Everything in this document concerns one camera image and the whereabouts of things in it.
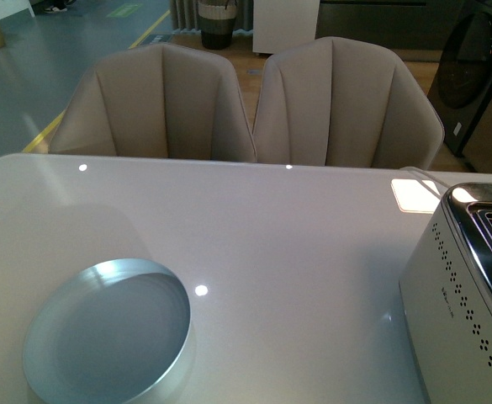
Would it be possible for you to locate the light blue round plate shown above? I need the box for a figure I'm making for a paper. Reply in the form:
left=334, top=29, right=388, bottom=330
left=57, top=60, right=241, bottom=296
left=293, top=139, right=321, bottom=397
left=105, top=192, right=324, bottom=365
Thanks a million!
left=23, top=258, right=194, bottom=403

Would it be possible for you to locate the right beige upholstered chair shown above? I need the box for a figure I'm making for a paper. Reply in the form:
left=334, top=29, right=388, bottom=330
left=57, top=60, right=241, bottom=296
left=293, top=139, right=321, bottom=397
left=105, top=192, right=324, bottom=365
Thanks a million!
left=253, top=37, right=444, bottom=169

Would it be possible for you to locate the beige upholstered chair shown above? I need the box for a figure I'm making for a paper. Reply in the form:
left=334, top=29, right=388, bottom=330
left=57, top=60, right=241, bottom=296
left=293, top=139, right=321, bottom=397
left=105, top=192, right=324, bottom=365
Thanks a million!
left=49, top=44, right=257, bottom=162
left=253, top=37, right=444, bottom=169

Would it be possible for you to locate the left beige upholstered chair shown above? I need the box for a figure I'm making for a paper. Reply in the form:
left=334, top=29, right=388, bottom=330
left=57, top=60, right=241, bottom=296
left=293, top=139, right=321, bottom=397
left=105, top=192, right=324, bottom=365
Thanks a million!
left=49, top=44, right=257, bottom=162

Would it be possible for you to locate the white tall cabinet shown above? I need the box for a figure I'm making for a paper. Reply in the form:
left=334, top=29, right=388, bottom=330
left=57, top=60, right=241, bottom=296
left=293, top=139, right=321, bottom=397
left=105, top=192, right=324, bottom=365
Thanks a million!
left=252, top=0, right=320, bottom=54

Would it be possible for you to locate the woven striped basket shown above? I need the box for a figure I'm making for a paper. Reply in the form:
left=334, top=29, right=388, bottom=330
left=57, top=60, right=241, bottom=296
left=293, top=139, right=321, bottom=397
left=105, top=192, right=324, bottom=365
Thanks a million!
left=198, top=1, right=237, bottom=50

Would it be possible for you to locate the grey pleated curtain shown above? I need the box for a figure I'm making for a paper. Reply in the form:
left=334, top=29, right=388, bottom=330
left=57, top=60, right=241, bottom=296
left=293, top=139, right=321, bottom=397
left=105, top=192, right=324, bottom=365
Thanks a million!
left=170, top=1, right=253, bottom=33

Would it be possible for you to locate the white toaster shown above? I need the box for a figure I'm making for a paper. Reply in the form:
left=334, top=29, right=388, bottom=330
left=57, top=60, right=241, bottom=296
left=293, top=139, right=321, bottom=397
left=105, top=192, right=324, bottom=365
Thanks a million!
left=399, top=183, right=492, bottom=403

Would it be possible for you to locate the grey kitchen counter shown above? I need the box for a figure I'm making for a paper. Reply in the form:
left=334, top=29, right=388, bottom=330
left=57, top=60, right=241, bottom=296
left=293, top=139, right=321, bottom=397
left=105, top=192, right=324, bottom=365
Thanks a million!
left=315, top=0, right=492, bottom=62

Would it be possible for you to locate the dark front-load washing machine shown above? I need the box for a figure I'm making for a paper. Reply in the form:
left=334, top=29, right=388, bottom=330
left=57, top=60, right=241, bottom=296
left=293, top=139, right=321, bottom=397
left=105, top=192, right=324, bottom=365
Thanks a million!
left=428, top=1, right=492, bottom=173

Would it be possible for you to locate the white toaster power cable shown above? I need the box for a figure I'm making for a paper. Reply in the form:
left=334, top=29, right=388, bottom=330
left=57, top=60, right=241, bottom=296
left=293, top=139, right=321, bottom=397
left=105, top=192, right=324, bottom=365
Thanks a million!
left=399, top=166, right=455, bottom=199

